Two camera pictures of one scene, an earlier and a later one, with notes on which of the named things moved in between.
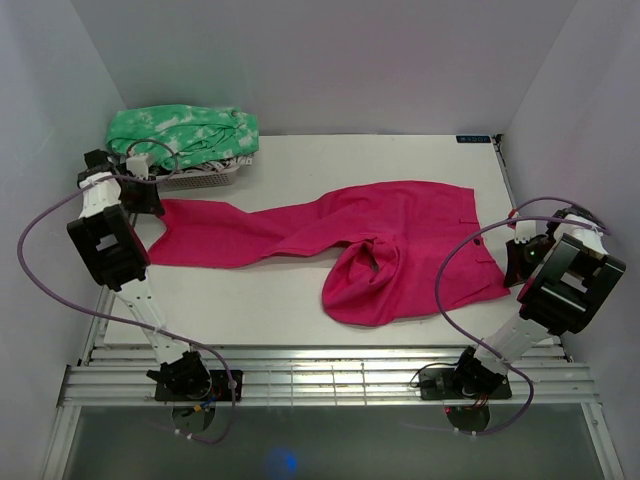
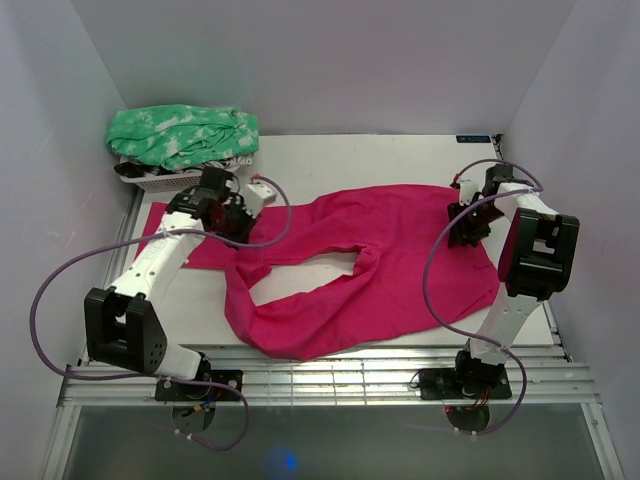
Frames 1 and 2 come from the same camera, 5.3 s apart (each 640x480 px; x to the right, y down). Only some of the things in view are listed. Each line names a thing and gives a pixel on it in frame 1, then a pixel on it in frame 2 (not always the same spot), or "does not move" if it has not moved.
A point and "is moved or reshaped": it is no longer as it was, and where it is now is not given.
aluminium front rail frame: (294, 378) does not move
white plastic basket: (196, 179) does not move
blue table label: (473, 139) does not move
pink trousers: (404, 249) is moved or reshaped
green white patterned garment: (179, 135) does not move
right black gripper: (517, 272) -> (461, 232)
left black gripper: (150, 203) -> (243, 236)
